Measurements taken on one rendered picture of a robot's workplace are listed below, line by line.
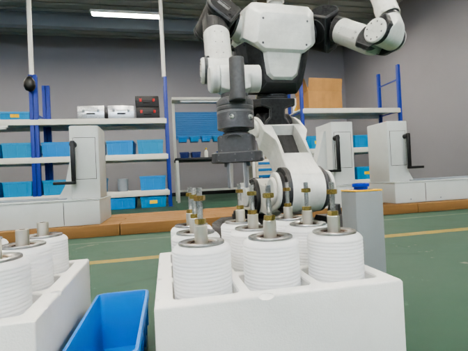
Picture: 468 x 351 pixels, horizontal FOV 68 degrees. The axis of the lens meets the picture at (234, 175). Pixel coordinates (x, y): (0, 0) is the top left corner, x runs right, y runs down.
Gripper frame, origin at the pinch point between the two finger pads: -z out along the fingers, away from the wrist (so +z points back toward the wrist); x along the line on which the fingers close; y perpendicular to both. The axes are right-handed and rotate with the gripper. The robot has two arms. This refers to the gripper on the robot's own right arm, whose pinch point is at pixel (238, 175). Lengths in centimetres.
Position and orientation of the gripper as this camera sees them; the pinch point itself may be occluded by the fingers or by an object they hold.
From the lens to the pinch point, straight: 83.0
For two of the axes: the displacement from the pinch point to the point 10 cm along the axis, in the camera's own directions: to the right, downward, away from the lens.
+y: -2.0, 0.0, -9.8
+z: -0.5, -10.0, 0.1
